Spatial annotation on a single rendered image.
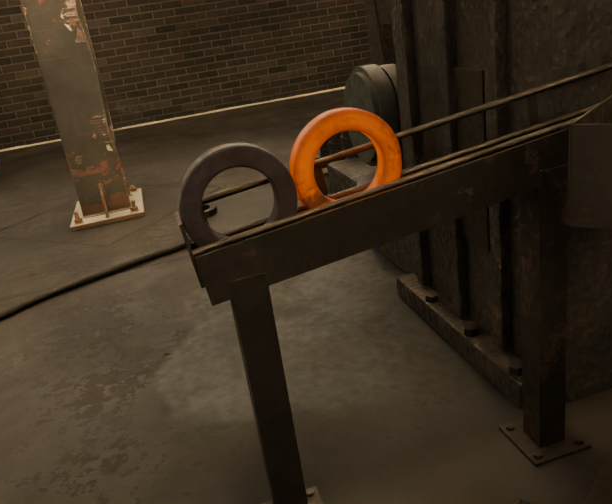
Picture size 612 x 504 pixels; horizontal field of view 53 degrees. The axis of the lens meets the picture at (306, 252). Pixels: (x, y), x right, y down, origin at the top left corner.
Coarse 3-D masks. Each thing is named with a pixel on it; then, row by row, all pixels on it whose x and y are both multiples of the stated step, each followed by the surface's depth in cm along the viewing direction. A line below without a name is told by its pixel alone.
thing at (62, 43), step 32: (32, 0) 294; (64, 0) 297; (32, 32) 298; (64, 32) 302; (64, 64) 306; (96, 64) 338; (64, 96) 311; (96, 96) 315; (64, 128) 316; (96, 128) 319; (96, 160) 325; (96, 192) 330; (128, 192) 364; (96, 224) 324
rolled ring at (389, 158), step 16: (336, 112) 93; (352, 112) 94; (368, 112) 95; (304, 128) 95; (320, 128) 93; (336, 128) 94; (352, 128) 95; (368, 128) 96; (384, 128) 96; (304, 144) 93; (320, 144) 94; (384, 144) 97; (304, 160) 94; (384, 160) 98; (400, 160) 99; (304, 176) 95; (384, 176) 99; (304, 192) 96; (320, 192) 97
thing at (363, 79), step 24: (360, 72) 227; (384, 72) 220; (360, 96) 227; (384, 96) 216; (384, 120) 216; (360, 144) 239; (336, 168) 266; (360, 168) 258; (336, 192) 271; (408, 240) 202; (408, 264) 207
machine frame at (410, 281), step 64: (448, 0) 134; (512, 0) 115; (576, 0) 106; (448, 64) 139; (512, 64) 120; (576, 64) 110; (448, 128) 145; (512, 128) 125; (448, 256) 168; (512, 256) 136; (576, 256) 124; (448, 320) 165; (512, 320) 143; (576, 320) 130; (512, 384) 138; (576, 384) 136
